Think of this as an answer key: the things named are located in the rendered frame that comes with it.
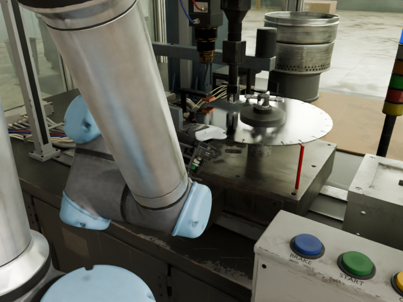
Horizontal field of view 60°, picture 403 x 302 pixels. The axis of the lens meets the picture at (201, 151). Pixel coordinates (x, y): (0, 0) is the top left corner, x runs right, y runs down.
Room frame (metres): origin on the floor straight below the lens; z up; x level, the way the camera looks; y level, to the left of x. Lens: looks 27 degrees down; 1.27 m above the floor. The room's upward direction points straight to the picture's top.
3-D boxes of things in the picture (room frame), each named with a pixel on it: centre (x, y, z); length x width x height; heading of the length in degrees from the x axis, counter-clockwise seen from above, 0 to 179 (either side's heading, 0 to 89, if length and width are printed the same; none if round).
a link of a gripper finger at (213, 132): (0.67, -0.03, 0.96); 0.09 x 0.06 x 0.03; 134
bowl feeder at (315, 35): (1.56, -0.41, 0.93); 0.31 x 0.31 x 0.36
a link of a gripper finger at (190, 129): (0.65, 0.02, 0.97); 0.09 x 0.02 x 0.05; 134
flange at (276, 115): (0.81, -0.15, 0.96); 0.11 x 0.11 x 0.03
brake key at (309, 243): (0.41, -0.16, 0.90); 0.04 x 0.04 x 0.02
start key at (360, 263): (0.37, -0.22, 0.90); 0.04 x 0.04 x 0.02
